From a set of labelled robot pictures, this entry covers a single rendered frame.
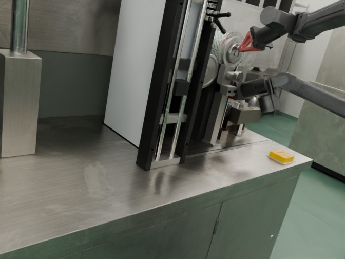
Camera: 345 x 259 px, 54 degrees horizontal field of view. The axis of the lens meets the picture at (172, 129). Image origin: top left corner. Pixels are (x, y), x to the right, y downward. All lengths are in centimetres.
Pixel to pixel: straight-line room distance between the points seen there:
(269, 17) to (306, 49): 509
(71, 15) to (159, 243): 79
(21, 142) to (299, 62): 558
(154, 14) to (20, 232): 70
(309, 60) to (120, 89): 515
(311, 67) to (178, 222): 532
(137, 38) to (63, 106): 39
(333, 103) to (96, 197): 83
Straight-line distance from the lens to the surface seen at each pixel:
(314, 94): 125
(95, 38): 131
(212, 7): 98
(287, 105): 631
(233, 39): 128
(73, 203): 82
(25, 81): 95
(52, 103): 130
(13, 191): 86
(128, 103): 117
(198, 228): 110
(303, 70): 619
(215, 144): 130
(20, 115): 97
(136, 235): 91
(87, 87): 134
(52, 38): 124
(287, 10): 221
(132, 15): 117
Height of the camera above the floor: 135
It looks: 19 degrees down
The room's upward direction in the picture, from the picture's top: 12 degrees clockwise
